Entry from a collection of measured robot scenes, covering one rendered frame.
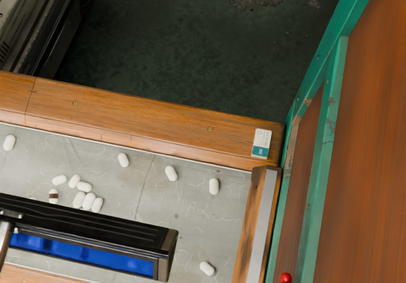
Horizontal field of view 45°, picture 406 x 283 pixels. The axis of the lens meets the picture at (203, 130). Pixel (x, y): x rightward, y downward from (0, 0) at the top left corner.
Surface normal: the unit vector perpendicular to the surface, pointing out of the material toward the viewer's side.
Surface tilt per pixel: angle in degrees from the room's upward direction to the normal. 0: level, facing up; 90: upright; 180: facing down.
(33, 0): 85
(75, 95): 0
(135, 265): 58
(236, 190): 0
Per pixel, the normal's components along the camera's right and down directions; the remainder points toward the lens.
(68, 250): -0.19, 0.66
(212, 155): -0.17, 0.49
